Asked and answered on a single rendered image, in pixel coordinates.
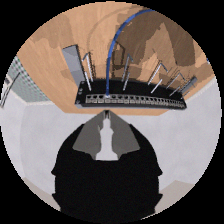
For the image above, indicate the black network patch panel rack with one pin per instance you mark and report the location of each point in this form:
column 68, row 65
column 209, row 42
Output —
column 145, row 95

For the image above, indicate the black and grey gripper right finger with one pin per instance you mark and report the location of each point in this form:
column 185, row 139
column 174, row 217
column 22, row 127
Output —
column 127, row 139

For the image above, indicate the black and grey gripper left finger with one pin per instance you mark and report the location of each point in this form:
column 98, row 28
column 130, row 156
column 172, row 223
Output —
column 85, row 139

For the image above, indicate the blue network cable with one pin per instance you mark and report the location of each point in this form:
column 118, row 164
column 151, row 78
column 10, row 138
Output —
column 113, row 43

